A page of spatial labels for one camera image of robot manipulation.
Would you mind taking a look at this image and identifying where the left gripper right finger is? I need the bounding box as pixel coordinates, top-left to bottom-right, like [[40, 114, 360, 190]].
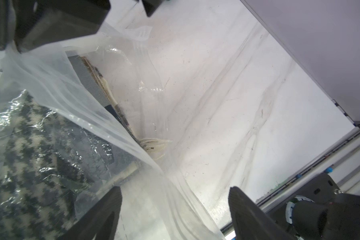
[[229, 187, 294, 240]]

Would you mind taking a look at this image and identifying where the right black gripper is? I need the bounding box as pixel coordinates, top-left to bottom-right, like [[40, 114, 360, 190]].
[[0, 1, 111, 52]]

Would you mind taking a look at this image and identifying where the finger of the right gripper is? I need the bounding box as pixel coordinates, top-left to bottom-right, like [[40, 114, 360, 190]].
[[142, 0, 165, 17]]

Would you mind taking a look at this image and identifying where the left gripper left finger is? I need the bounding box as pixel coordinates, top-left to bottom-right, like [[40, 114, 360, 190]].
[[58, 187, 123, 240]]

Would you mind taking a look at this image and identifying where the black white houndstooth scarf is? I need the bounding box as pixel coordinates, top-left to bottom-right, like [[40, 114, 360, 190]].
[[0, 89, 139, 240]]

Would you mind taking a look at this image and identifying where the clear plastic vacuum bag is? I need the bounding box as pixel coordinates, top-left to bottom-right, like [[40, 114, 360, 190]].
[[0, 24, 224, 240]]

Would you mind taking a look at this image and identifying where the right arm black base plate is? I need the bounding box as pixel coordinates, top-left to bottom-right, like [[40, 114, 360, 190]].
[[266, 172, 360, 240]]

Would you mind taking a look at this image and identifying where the aluminium mounting rail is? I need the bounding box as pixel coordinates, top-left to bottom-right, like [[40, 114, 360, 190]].
[[223, 125, 360, 240]]

